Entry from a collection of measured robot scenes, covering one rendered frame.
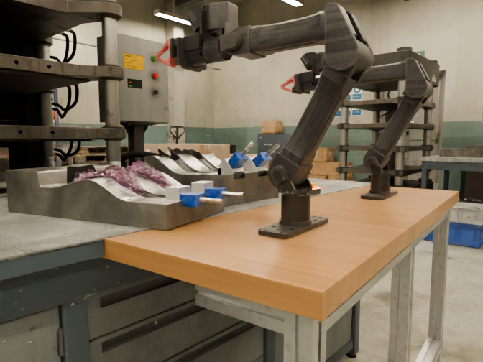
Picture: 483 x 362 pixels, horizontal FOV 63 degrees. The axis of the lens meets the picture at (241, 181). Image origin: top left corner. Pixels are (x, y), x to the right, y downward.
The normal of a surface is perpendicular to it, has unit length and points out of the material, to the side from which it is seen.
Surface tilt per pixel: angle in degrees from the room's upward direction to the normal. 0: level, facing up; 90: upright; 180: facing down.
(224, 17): 90
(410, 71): 90
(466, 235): 91
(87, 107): 90
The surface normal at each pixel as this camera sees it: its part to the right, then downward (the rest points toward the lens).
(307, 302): -0.59, 0.08
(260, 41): -0.39, 0.15
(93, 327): 0.74, 0.07
